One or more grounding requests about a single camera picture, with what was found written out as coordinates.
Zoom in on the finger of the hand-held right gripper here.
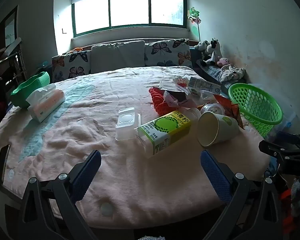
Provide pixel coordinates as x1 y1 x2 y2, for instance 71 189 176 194
276 131 300 147
258 139 300 161

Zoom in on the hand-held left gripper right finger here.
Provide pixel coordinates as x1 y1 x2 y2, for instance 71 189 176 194
200 150 284 240

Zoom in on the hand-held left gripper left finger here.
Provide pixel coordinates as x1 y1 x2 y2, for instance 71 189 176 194
18 150 102 240

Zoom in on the green plastic basket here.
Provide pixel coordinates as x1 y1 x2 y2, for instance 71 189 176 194
228 83 283 137

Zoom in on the paper cup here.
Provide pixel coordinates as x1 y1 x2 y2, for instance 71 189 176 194
197 111 240 147

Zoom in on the orange snack packet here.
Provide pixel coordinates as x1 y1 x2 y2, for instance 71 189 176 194
214 94 245 130

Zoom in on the clear plastic container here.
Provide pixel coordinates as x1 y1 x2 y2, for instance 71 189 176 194
115 107 142 141

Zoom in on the white yogurt cup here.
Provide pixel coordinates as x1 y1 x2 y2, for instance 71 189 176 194
200 103 225 117

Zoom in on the green juice carton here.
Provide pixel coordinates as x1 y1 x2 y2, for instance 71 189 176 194
134 110 192 158

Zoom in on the clear plastic bag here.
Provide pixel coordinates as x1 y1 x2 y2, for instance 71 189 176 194
199 89 216 103

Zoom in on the pink brown snack wrapper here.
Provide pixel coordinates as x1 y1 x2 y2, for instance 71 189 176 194
162 90 198 109

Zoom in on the blue white milk carton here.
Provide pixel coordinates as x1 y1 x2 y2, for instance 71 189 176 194
186 77 222 96

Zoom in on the red foam net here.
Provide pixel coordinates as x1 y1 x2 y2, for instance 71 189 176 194
149 87 175 117

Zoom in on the white red wrapper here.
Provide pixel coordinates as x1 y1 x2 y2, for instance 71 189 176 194
159 77 190 93

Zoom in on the orange cloth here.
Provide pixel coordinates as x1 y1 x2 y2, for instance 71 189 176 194
280 189 293 201

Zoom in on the pink blanket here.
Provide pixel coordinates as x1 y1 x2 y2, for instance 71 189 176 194
0 66 273 229

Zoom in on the tissue pack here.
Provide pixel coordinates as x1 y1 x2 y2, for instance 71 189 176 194
26 84 66 123

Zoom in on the crumpled beige patterned cloth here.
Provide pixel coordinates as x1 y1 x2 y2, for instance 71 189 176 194
219 64 246 82

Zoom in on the black bar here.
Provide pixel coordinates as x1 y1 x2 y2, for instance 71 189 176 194
0 144 11 184

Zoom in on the blue patterned mat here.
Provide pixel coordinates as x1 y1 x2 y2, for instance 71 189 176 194
195 57 248 90

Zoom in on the green felt basket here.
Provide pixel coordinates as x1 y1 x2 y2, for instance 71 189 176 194
10 71 51 108

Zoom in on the butterfly print pillow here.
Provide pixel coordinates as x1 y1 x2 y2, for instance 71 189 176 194
52 50 92 83
144 39 192 68

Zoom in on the cow plush toy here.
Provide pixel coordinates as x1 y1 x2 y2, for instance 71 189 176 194
206 39 224 67

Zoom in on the grey plush toy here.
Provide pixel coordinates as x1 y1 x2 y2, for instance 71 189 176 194
194 41 210 58

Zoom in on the grey pillow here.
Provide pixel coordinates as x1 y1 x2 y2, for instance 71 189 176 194
91 41 146 74

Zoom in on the dark metal rack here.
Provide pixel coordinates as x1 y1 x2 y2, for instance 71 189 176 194
0 37 28 120

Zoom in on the green pinwheel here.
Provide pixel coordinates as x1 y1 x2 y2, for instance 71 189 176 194
187 7 202 43

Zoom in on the window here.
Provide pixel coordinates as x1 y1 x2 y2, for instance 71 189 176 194
73 0 188 37

